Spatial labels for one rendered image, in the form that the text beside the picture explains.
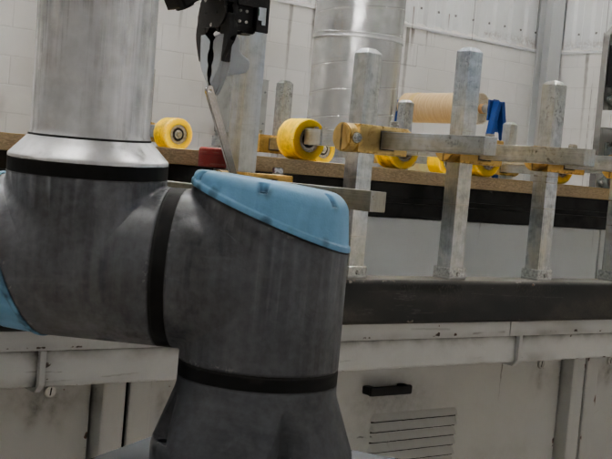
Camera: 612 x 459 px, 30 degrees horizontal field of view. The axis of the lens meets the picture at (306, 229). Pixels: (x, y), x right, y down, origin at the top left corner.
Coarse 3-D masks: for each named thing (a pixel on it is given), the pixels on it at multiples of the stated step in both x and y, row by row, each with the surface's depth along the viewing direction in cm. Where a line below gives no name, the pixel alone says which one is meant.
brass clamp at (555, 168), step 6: (528, 168) 230; (534, 168) 228; (540, 168) 228; (546, 168) 228; (552, 168) 229; (558, 168) 230; (564, 168) 231; (570, 174) 237; (576, 174) 234; (582, 174) 235
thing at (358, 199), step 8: (296, 184) 178; (304, 184) 176; (336, 192) 170; (344, 192) 169; (352, 192) 167; (360, 192) 166; (368, 192) 164; (376, 192) 165; (384, 192) 166; (344, 200) 169; (352, 200) 167; (360, 200) 166; (368, 200) 164; (376, 200) 165; (384, 200) 166; (352, 208) 167; (360, 208) 166; (368, 208) 164; (376, 208) 165; (384, 208) 166
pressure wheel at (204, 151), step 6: (204, 150) 194; (210, 150) 194; (216, 150) 193; (204, 156) 194; (210, 156) 194; (216, 156) 193; (222, 156) 193; (198, 162) 197; (204, 162) 194; (210, 162) 194; (216, 162) 193; (222, 162) 193; (216, 168) 196; (222, 168) 196
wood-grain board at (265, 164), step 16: (0, 144) 180; (176, 160) 199; (192, 160) 202; (256, 160) 210; (272, 160) 212; (288, 160) 214; (304, 160) 217; (320, 176) 220; (336, 176) 222; (384, 176) 230; (400, 176) 232; (416, 176) 235; (432, 176) 238; (528, 192) 257; (560, 192) 263; (576, 192) 267; (592, 192) 270; (608, 192) 274
